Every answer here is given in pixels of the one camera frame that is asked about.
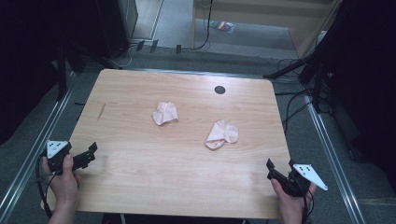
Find colourful packet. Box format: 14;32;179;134
209;20;236;35

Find wooden table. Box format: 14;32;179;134
40;68;292;220

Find black hanging cable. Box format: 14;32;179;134
192;0;215;51

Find dark cabinet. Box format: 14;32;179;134
94;0;139;60

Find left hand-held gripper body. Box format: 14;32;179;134
46;139;84;175

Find pink sock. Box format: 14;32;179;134
151;101;180;127
205;119;240;151

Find black floor cable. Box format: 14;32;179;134
275;57;334;134

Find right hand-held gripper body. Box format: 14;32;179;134
270;163;329;198

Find person's left hand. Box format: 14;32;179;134
41;153;81;213

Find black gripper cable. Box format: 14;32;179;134
299;176;316;224
35;152;60;219

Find black metal stand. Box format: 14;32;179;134
55;43;120;102
262;31;340;115

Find person's right hand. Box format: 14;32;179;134
270;178;318;224

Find white floor cable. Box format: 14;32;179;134
108;43;139;70

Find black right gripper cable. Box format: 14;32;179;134
299;176;316;224

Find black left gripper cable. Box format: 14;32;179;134
35;152;60;219

